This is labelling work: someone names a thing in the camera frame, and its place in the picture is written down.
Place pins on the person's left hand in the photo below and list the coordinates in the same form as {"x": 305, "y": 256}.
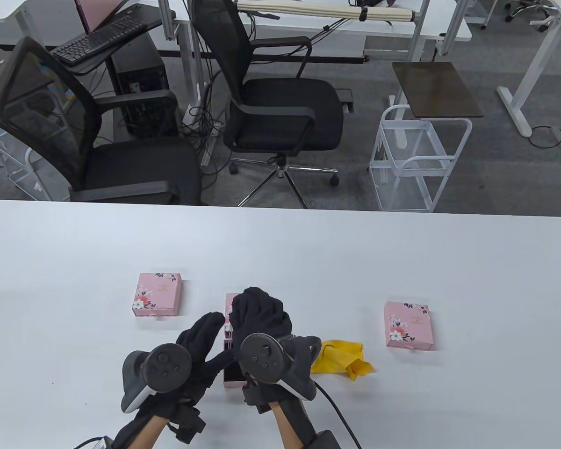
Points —
{"x": 205, "y": 336}

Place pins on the person's right hand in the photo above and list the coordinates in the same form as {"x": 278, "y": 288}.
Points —
{"x": 262, "y": 313}

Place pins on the grey handheld controller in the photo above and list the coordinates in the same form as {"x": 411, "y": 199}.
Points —
{"x": 262, "y": 358}
{"x": 166, "y": 367}

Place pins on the pink box tray black lining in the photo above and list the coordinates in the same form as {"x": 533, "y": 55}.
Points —
{"x": 233, "y": 376}

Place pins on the yellow cloth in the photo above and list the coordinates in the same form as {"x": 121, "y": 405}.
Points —
{"x": 341, "y": 355}

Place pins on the pink floral box sleeve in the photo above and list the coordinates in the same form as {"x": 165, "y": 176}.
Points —
{"x": 409, "y": 325}

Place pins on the person's right forearm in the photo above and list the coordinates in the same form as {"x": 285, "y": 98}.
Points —
{"x": 290, "y": 425}

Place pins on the person's left forearm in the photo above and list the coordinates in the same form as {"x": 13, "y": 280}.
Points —
{"x": 147, "y": 432}

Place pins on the black forearm sensor box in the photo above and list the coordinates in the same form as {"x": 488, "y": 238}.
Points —
{"x": 105, "y": 442}
{"x": 322, "y": 440}

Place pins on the black mesh office chair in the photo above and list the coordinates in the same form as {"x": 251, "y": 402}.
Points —
{"x": 135, "y": 173}

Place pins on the black office chair chrome base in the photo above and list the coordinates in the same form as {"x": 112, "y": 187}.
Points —
{"x": 280, "y": 107}

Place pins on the black computer tower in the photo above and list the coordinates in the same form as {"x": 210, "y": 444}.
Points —
{"x": 140, "y": 84}

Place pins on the dark wooden board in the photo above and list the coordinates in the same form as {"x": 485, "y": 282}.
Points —
{"x": 437, "y": 89}

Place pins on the black keyboard tray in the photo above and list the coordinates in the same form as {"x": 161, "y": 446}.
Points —
{"x": 121, "y": 47}

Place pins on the white desk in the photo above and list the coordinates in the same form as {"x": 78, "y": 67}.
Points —
{"x": 542, "y": 51}
{"x": 392, "y": 28}
{"x": 42, "y": 18}

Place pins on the black keyboard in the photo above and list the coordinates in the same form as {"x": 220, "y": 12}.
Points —
{"x": 93, "y": 42}

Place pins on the distant chair base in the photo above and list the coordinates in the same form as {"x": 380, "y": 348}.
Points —
{"x": 526, "y": 8}

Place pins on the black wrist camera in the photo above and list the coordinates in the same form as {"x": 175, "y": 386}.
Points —
{"x": 189, "y": 423}

